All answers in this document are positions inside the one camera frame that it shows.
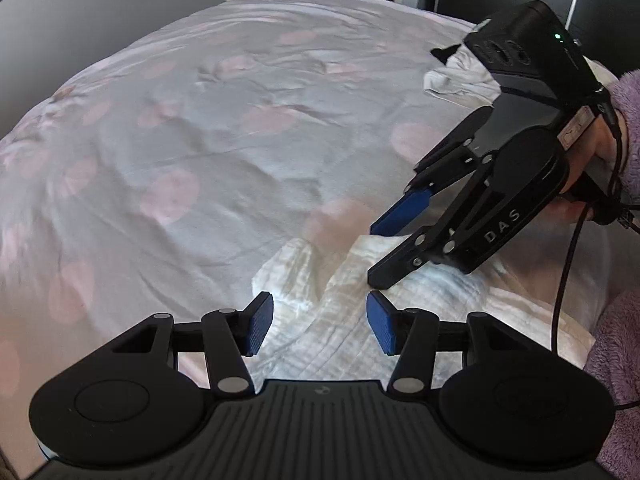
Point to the white smooth shirt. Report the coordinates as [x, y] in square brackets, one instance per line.
[463, 80]

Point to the white crinkled muslin garment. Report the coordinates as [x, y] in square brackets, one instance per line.
[324, 326]

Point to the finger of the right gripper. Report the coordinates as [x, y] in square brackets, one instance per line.
[416, 250]
[402, 213]

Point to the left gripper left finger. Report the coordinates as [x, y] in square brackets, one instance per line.
[229, 336]

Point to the person right hand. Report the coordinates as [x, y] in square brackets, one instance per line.
[597, 142]

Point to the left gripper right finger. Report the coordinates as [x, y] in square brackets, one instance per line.
[409, 334]

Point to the purple fuzzy sleeve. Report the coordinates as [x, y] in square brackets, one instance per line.
[614, 357]

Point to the black camera box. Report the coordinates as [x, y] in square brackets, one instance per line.
[528, 51]

